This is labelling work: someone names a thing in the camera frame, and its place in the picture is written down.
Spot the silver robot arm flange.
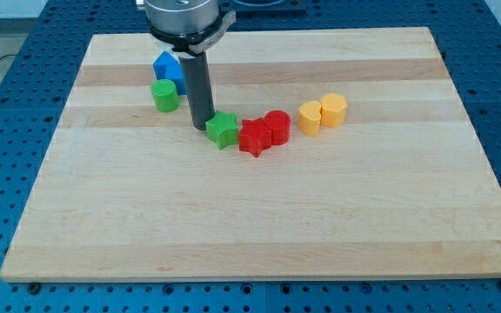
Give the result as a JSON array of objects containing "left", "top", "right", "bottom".
[{"left": 142, "top": 0, "right": 236, "bottom": 57}]

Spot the red star block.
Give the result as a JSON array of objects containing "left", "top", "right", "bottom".
[{"left": 238, "top": 117, "right": 272, "bottom": 157}]

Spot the green star block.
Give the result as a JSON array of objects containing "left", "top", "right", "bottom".
[{"left": 205, "top": 110, "right": 238, "bottom": 150}]

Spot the red cylinder block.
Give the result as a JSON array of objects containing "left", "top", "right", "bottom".
[{"left": 264, "top": 110, "right": 291, "bottom": 145}]

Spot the yellow heart block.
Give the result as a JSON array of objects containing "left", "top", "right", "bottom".
[{"left": 297, "top": 101, "right": 322, "bottom": 137}]

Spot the yellow hexagon block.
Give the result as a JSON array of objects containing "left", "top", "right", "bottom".
[{"left": 320, "top": 93, "right": 348, "bottom": 128}]

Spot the green cylinder block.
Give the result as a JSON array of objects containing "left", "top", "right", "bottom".
[{"left": 150, "top": 79, "right": 180, "bottom": 113}]

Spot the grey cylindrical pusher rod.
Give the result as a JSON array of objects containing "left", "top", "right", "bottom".
[{"left": 179, "top": 52, "right": 215, "bottom": 130}]

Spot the blue pentagon block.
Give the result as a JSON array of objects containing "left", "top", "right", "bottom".
[{"left": 153, "top": 52, "right": 186, "bottom": 95}]

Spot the wooden board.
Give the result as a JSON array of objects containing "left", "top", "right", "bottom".
[{"left": 0, "top": 27, "right": 501, "bottom": 283}]

